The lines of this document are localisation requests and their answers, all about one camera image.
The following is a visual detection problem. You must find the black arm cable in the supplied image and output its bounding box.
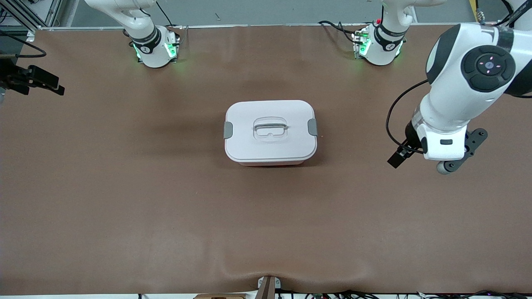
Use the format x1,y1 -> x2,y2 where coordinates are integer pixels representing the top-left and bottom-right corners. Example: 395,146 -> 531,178
0,31 -> 47,58
386,79 -> 429,155

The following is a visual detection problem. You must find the silver frame upright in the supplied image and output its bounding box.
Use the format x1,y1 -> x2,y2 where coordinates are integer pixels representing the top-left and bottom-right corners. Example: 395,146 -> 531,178
39,0 -> 64,28

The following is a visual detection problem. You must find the brown table mat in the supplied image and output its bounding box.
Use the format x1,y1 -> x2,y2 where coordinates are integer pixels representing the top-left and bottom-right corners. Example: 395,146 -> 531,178
0,23 -> 532,296

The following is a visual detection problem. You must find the long silver table edge rail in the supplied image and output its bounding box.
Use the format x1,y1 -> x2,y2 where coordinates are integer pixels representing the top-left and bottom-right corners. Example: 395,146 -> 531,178
37,23 -> 499,31

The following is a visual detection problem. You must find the white plastic box lid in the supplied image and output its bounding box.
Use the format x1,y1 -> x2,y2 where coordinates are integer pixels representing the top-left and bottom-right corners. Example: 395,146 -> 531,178
224,100 -> 318,163

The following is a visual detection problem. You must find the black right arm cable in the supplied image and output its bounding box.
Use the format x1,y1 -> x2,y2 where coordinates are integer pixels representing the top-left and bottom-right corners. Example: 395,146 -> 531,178
0,31 -> 47,58

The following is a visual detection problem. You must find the grey lid handle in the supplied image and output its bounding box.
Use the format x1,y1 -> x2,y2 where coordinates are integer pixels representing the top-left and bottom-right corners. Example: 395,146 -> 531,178
254,122 -> 288,137

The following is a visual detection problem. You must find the black right base cable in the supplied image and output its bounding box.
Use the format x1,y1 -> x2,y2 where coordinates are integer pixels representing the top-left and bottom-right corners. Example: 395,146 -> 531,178
155,0 -> 177,29

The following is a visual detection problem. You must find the brown wooden post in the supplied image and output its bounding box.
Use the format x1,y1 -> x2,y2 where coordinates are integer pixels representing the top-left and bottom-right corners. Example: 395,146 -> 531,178
260,276 -> 276,299

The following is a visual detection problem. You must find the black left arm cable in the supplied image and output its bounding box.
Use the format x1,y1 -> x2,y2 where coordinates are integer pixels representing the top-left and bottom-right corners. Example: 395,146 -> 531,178
386,79 -> 429,155

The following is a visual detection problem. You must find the black left base cable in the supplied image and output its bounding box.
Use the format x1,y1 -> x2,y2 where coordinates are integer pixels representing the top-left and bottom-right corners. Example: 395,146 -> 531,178
318,20 -> 359,37

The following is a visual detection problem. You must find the black base cable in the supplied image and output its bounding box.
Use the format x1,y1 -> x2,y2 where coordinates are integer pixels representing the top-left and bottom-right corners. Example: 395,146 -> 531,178
155,0 -> 177,29
318,20 -> 359,37

